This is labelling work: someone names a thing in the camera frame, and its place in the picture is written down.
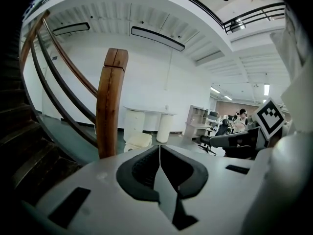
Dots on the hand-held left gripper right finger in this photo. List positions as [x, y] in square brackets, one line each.
[190, 177]

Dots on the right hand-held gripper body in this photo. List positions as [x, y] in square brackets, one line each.
[269, 119]

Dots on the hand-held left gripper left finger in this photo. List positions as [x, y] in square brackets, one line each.
[132, 180]

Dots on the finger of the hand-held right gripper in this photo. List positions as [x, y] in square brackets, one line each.
[230, 139]

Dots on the cream upholstered stool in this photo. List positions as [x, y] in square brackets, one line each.
[138, 141]

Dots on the white curved desk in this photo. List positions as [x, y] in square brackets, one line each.
[137, 121]

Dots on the person's right forearm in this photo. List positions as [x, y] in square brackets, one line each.
[297, 106]

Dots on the black office chair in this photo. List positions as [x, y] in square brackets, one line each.
[223, 128]
[205, 139]

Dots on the white ceiling tube light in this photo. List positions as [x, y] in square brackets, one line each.
[214, 89]
[228, 97]
[266, 89]

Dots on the wooden shelf unit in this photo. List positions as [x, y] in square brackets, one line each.
[195, 128]

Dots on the white zip jacket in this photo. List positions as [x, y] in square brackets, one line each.
[291, 53]

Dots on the black metal balcony railing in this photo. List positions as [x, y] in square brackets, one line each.
[254, 12]

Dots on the wooden stair handrail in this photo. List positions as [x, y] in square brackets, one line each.
[71, 67]

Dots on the black-framed long ceiling light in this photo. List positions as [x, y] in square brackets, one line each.
[71, 28]

